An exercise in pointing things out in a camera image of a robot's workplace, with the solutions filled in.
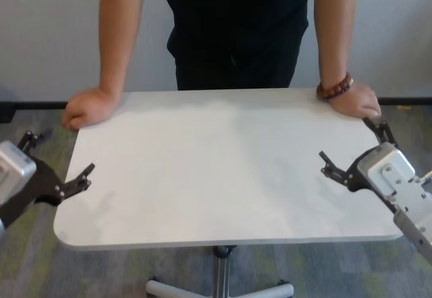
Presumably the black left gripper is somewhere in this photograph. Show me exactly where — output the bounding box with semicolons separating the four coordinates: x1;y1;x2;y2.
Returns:
0;130;96;228

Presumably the black t-shirt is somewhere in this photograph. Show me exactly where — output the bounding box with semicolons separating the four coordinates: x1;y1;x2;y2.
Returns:
99;0;357;66

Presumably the person left hand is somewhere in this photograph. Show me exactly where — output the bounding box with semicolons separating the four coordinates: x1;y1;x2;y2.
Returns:
332;83;382;120

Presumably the person bare left forearm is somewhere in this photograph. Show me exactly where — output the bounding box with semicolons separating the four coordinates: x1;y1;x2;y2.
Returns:
312;0;357;88

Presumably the white rolling table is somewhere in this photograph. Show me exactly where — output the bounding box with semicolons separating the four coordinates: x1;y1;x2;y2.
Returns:
53;87;404;298

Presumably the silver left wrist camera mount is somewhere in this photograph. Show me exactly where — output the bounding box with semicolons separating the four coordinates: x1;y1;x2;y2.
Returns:
0;141;37;197

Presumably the person right hand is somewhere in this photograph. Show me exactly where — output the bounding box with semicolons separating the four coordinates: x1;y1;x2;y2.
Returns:
62;86;117;130

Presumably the dark blue bead bracelet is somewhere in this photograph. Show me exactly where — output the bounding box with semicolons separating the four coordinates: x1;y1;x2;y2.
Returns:
325;82;355;101

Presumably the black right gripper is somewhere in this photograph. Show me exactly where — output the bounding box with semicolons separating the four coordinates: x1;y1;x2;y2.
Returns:
319;118;398;215

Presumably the person bare right forearm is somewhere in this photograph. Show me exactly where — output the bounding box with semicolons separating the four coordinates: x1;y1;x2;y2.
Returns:
97;0;146;103

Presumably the brown wooden bead bracelet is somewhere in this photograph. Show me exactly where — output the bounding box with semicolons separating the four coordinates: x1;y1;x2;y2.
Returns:
316;71;354;100

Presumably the black wall baseboard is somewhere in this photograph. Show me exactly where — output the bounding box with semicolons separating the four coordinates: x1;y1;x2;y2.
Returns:
0;97;432;108

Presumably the black box at wall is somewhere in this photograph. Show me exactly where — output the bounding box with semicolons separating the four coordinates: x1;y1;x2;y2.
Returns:
0;104;17;124

